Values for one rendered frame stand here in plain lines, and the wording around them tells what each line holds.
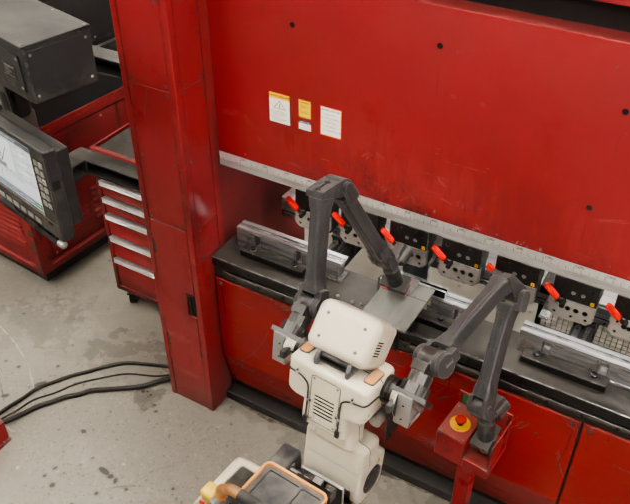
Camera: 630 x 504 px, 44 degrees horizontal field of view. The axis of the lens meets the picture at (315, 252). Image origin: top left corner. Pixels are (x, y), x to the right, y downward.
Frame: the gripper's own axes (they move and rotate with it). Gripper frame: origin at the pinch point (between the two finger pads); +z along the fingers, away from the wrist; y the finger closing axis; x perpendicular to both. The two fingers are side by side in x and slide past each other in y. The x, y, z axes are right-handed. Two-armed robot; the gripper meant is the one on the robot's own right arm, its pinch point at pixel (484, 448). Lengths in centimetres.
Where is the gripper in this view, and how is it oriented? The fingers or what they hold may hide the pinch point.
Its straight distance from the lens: 282.6
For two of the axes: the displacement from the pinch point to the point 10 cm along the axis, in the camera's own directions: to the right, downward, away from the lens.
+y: 5.8, -6.6, 4.8
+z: 1.4, 6.6, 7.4
